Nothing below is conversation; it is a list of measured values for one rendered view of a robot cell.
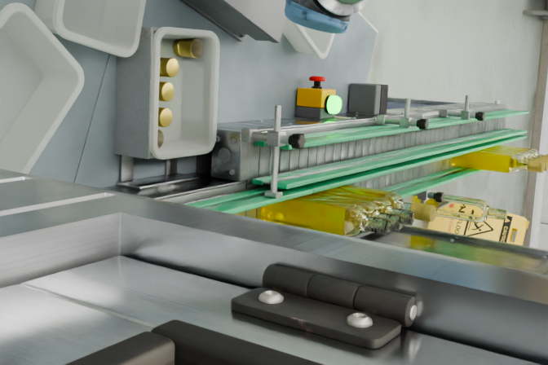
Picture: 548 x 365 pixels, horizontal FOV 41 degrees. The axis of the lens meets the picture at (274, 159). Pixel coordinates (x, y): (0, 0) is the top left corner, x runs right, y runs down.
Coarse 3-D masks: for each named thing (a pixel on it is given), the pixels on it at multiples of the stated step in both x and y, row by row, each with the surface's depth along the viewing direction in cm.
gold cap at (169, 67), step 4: (160, 60) 128; (164, 60) 128; (168, 60) 128; (172, 60) 128; (176, 60) 129; (160, 64) 128; (164, 64) 128; (168, 64) 128; (172, 64) 128; (176, 64) 129; (160, 68) 128; (164, 68) 128; (168, 68) 128; (172, 68) 129; (176, 68) 130; (160, 72) 128; (164, 72) 128; (168, 72) 128; (172, 72) 129; (176, 72) 130; (160, 76) 130; (164, 76) 129; (168, 76) 128; (172, 76) 129
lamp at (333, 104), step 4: (328, 96) 174; (332, 96) 174; (336, 96) 174; (328, 100) 174; (332, 100) 173; (336, 100) 173; (340, 100) 174; (328, 104) 173; (332, 104) 173; (336, 104) 173; (340, 104) 174; (328, 108) 174; (332, 108) 173; (336, 108) 173; (340, 108) 175; (328, 112) 175; (332, 112) 174; (336, 112) 174
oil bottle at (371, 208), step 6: (324, 198) 145; (330, 198) 145; (336, 198) 146; (342, 198) 146; (348, 198) 146; (360, 204) 141; (366, 204) 141; (372, 204) 142; (366, 210) 140; (372, 210) 140; (378, 210) 142; (372, 216) 140
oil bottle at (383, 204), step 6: (318, 192) 152; (324, 192) 151; (330, 192) 151; (336, 192) 151; (342, 192) 152; (348, 192) 152; (354, 192) 153; (354, 198) 147; (360, 198) 147; (366, 198) 147; (372, 198) 147; (378, 198) 148; (384, 198) 148; (378, 204) 145; (384, 204) 145; (390, 204) 147; (384, 210) 145
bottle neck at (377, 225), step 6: (366, 216) 136; (366, 222) 135; (372, 222) 134; (378, 222) 134; (384, 222) 133; (390, 222) 135; (366, 228) 135; (372, 228) 134; (378, 228) 134; (384, 228) 133; (390, 228) 135; (384, 234) 134
